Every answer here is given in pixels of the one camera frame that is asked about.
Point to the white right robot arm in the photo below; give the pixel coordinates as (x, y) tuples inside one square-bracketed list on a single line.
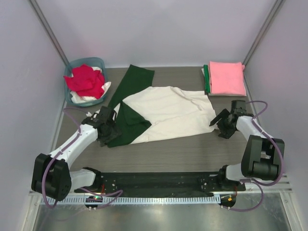
[(262, 162)]

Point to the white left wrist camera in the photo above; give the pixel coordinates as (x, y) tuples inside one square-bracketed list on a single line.
[(94, 115)]

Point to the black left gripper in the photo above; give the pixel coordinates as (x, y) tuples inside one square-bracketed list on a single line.
[(115, 132)]

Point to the blue plastic laundry basket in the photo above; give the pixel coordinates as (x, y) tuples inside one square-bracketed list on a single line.
[(72, 98)]

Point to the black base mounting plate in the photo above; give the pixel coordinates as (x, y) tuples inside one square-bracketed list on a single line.
[(164, 181)]

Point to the folded green t-shirt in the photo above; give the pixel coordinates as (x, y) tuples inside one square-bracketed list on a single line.
[(207, 78)]

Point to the right aluminium corner post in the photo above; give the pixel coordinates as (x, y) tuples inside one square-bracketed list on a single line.
[(275, 9)]

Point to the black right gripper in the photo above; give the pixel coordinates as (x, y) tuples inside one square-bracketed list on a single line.
[(226, 133)]

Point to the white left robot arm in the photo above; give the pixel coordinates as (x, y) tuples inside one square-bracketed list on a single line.
[(52, 176)]

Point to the folded pink t-shirt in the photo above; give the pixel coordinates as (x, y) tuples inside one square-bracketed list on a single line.
[(226, 78)]

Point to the slotted grey cable duct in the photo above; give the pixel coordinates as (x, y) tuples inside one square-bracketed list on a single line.
[(92, 200)]

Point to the red t-shirt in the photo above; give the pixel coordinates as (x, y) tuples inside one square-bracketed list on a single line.
[(85, 81)]

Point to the white and green t-shirt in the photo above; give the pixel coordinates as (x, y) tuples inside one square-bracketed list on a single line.
[(146, 113)]

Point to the aluminium corner post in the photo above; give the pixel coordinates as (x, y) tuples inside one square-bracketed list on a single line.
[(46, 26), (275, 9)]

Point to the left aluminium corner post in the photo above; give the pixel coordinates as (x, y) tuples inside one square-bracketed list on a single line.
[(46, 26)]

